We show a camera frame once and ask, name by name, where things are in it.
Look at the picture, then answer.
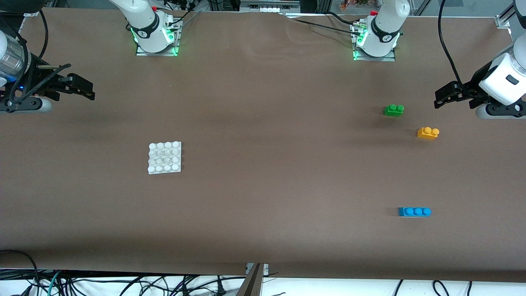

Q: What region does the aluminium frame post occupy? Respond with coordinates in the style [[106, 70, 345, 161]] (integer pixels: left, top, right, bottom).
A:
[[495, 0, 518, 29]]

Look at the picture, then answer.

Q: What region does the black looped floor cable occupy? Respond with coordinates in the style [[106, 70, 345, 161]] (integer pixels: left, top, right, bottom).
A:
[[0, 249, 40, 296]]

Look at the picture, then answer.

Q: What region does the white studded base plate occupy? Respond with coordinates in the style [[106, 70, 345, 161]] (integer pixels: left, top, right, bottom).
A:
[[148, 141, 182, 175]]

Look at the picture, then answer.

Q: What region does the grey metal post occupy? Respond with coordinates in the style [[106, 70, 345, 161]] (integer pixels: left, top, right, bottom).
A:
[[236, 263, 264, 296]]

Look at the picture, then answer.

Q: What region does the small metal bracket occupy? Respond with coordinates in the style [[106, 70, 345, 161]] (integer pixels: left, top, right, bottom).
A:
[[246, 263, 270, 277]]

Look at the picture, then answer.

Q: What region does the long black table cable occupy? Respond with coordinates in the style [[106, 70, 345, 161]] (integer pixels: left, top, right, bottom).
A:
[[286, 16, 358, 35]]

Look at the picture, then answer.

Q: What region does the short black table cable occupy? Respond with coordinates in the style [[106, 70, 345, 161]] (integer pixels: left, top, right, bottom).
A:
[[325, 12, 356, 24]]

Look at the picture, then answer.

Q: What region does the yellow two-stud block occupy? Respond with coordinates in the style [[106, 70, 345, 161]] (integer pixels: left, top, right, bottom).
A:
[[417, 127, 440, 141]]

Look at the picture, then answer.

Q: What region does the orange background object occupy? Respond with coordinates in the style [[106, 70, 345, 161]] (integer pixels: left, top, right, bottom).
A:
[[339, 0, 370, 11]]

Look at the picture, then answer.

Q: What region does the brown table cover sheet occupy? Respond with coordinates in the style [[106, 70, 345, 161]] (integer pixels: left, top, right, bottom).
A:
[[0, 7, 526, 284]]

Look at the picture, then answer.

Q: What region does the blue three-stud block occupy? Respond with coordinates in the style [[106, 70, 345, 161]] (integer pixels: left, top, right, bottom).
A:
[[398, 207, 431, 217]]

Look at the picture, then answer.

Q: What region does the teal cable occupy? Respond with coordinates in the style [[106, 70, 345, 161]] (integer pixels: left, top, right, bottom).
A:
[[46, 270, 63, 296]]

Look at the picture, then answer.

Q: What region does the white slotted rail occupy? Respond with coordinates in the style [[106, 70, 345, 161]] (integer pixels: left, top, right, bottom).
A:
[[240, 0, 301, 14]]

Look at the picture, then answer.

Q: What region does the black cable bundle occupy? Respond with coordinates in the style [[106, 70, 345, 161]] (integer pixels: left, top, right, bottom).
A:
[[162, 0, 202, 29]]

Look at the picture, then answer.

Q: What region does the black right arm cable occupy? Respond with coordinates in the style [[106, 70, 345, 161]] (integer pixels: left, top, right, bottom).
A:
[[0, 8, 71, 104]]

